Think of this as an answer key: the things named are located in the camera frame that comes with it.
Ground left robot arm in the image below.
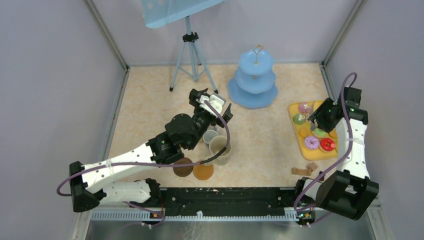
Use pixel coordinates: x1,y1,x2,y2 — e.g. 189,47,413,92
60,89,233,213

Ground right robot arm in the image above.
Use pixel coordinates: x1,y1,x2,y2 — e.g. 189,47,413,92
293,86,379,220

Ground blue three-tier cake stand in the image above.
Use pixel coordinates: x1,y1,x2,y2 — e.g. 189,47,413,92
227,44,278,109

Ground dark brown coaster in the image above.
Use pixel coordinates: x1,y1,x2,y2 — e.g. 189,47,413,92
173,157,194,178

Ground small grey-blue cup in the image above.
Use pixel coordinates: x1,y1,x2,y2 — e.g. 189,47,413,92
202,129,219,146

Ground orange biscuit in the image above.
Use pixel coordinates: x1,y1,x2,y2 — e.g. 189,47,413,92
298,128,311,138

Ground purple donut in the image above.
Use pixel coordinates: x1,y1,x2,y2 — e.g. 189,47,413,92
303,135,320,151

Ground green cupcake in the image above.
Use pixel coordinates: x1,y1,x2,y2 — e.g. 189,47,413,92
292,113,306,125

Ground yellow serving tray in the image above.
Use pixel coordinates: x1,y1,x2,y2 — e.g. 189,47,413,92
288,100,338,161

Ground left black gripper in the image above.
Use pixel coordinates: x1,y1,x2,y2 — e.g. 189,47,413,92
186,88,233,151

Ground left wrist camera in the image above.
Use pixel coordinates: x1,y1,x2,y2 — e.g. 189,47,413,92
197,93,226,117

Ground metal tongs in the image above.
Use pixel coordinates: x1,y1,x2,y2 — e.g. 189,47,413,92
310,120,318,131

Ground large cream mug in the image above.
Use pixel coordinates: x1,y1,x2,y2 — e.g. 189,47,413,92
208,135,232,166

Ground red donut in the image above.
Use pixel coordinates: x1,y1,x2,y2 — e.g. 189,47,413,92
319,137,336,153

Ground green donut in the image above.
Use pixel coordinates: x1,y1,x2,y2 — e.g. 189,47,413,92
312,128,329,139

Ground brown wooden blocks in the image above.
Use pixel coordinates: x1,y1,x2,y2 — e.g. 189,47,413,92
291,162,318,177

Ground blue tripod stand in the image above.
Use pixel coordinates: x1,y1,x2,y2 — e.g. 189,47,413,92
169,15,219,94

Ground orange-brown coaster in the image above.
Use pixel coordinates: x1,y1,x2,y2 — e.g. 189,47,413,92
192,164,214,181

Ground pink cupcake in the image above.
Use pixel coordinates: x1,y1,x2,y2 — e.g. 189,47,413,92
297,102,314,115

